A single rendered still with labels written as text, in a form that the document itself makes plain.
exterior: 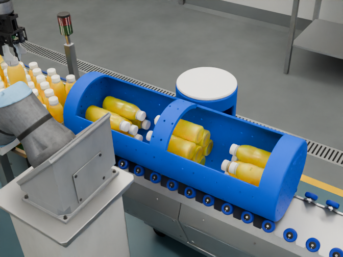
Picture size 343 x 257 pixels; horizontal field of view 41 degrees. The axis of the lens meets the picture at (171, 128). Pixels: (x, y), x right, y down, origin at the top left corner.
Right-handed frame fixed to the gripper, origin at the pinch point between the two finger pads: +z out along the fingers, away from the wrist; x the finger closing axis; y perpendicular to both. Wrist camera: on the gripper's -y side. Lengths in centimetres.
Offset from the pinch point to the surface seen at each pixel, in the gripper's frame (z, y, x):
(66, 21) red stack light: 7, -18, 48
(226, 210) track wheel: 34, 92, 3
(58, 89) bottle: 26.7, -3.7, 22.5
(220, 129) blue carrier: 21, 76, 27
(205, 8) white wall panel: 126, -107, 345
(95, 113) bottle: 16.9, 33.4, 6.3
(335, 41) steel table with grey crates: 100, 56, 283
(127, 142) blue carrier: 18, 54, 0
